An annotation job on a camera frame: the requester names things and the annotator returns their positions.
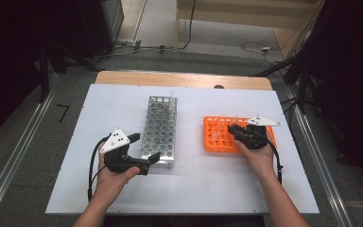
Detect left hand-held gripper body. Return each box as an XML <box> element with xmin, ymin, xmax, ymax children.
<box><xmin>98</xmin><ymin>128</ymin><xmax>152</xmax><ymax>176</ymax></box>

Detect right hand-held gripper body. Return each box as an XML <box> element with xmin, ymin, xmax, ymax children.
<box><xmin>237</xmin><ymin>115</ymin><xmax>281</xmax><ymax>150</ymax></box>

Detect orange test tube rack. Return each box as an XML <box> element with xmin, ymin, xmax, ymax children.
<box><xmin>202</xmin><ymin>115</ymin><xmax>278</xmax><ymax>154</ymax></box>

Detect metal test tube rack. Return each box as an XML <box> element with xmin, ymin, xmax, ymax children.
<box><xmin>139</xmin><ymin>96</ymin><xmax>178</xmax><ymax>169</ymax></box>

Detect person's right hand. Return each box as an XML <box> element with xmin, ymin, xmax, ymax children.
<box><xmin>235</xmin><ymin>131</ymin><xmax>278</xmax><ymax>185</ymax></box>

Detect person's left hand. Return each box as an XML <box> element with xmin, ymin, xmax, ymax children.
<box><xmin>94</xmin><ymin>152</ymin><xmax>141</xmax><ymax>202</ymax></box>

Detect white board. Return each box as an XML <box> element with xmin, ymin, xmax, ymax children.
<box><xmin>45</xmin><ymin>83</ymin><xmax>320</xmax><ymax>216</ymax></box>

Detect black metal stand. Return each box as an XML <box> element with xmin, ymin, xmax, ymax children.
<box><xmin>253</xmin><ymin>46</ymin><xmax>325</xmax><ymax>114</ymax></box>
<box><xmin>37</xmin><ymin>41</ymin><xmax>103</xmax><ymax>103</ymax></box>

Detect wooden shelf unit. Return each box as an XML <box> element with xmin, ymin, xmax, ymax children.
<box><xmin>174</xmin><ymin>0</ymin><xmax>325</xmax><ymax>60</ymax></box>

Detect dark curtain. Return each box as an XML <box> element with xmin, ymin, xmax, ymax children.
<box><xmin>0</xmin><ymin>0</ymin><xmax>83</xmax><ymax>148</ymax></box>
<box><xmin>296</xmin><ymin>0</ymin><xmax>363</xmax><ymax>190</ymax></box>

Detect black cabinet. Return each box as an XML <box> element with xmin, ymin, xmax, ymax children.
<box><xmin>75</xmin><ymin>0</ymin><xmax>126</xmax><ymax>60</ymax></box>

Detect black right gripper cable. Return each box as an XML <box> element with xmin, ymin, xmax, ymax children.
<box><xmin>254</xmin><ymin>129</ymin><xmax>284</xmax><ymax>185</ymax></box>

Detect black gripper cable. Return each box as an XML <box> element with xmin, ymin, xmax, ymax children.
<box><xmin>254</xmin><ymin>129</ymin><xmax>284</xmax><ymax>185</ymax></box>
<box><xmin>87</xmin><ymin>135</ymin><xmax>112</xmax><ymax>202</ymax></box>

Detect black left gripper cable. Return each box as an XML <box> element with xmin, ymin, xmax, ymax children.
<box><xmin>87</xmin><ymin>135</ymin><xmax>112</xmax><ymax>202</ymax></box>

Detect black floor cables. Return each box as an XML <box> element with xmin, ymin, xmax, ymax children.
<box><xmin>280</xmin><ymin>96</ymin><xmax>301</xmax><ymax>124</ymax></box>

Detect white floor cable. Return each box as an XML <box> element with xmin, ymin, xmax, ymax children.
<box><xmin>239</xmin><ymin>40</ymin><xmax>285</xmax><ymax>65</ymax></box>

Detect metal floor rail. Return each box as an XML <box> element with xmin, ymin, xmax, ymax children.
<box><xmin>283</xmin><ymin>84</ymin><xmax>355</xmax><ymax>227</ymax></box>
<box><xmin>0</xmin><ymin>74</ymin><xmax>61</xmax><ymax>227</ymax></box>

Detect black hanging cable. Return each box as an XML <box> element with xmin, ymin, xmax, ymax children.
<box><xmin>178</xmin><ymin>0</ymin><xmax>197</xmax><ymax>51</ymax></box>

